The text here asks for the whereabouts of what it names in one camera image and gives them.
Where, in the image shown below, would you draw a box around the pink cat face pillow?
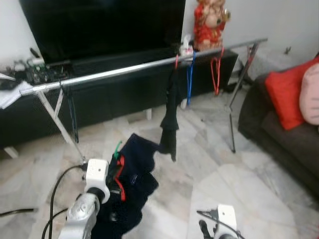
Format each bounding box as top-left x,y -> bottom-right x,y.
299,62 -> 319,126

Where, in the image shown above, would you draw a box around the green plastic hanger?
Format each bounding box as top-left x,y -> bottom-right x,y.
113,141 -> 124,161

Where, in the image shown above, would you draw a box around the white paper sheets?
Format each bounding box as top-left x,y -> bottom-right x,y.
0,80 -> 34,110

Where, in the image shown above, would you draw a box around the black soundbar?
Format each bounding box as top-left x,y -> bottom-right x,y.
70,47 -> 181,71

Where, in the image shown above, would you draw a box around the white lace covered side table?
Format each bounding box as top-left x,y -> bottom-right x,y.
248,47 -> 302,81

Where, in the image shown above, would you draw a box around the dark green wire hanger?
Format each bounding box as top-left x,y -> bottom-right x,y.
59,81 -> 81,146

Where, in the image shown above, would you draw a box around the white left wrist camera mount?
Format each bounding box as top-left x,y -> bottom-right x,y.
85,158 -> 110,202

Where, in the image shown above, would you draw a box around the red laughing Buddha statue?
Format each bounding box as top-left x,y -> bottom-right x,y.
193,0 -> 231,50

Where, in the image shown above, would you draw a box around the white pink tissue box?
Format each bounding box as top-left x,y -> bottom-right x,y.
179,35 -> 195,56

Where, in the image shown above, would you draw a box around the navy garment with red trim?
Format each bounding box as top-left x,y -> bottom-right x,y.
91,133 -> 163,239

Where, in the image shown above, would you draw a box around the black flat television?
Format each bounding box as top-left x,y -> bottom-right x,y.
19,0 -> 187,64

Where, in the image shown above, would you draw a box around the dark brown fabric sofa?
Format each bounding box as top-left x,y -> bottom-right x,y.
238,74 -> 319,197

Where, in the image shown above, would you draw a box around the black television console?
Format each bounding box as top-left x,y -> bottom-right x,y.
0,47 -> 240,149

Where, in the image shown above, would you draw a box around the red cushion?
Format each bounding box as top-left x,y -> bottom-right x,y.
264,56 -> 319,131

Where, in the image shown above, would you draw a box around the green circuit board device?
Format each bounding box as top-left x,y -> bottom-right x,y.
24,59 -> 69,86

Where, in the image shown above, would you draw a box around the blue plastic hanger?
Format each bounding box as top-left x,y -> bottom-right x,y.
185,50 -> 196,108

